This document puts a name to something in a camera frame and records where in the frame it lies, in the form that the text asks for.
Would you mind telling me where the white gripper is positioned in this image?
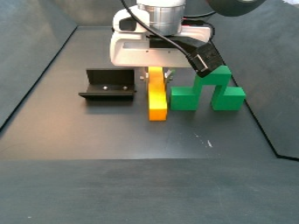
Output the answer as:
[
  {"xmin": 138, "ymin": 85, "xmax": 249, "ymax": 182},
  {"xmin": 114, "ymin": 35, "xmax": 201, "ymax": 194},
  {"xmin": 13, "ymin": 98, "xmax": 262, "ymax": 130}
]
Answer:
[{"xmin": 110, "ymin": 4, "xmax": 211, "ymax": 83}]

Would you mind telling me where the yellow long block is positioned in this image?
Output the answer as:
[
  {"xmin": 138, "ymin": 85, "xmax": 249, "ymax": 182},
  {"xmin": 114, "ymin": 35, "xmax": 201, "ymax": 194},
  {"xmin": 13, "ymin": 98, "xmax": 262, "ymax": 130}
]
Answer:
[{"xmin": 149, "ymin": 66, "xmax": 167, "ymax": 121}]

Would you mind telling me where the green stepped arch block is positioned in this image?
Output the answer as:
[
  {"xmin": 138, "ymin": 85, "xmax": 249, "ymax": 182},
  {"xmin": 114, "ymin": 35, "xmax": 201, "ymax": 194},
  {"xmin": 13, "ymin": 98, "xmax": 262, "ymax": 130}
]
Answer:
[{"xmin": 171, "ymin": 66, "xmax": 248, "ymax": 111}]

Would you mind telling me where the black angled bracket holder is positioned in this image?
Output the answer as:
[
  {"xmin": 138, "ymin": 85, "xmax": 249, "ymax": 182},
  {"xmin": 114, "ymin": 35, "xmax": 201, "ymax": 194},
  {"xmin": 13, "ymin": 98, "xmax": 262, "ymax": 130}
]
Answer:
[{"xmin": 79, "ymin": 68, "xmax": 137, "ymax": 100}]

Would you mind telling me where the black camera box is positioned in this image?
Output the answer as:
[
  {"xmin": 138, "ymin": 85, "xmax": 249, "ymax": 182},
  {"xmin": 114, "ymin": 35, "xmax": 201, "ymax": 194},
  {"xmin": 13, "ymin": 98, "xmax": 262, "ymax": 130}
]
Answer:
[{"xmin": 174, "ymin": 37, "xmax": 225, "ymax": 78}]

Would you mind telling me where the black cable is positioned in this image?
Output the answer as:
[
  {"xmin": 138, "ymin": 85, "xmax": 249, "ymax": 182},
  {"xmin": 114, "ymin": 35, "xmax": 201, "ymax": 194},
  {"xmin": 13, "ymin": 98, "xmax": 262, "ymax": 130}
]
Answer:
[{"xmin": 119, "ymin": 0, "xmax": 218, "ymax": 68}]

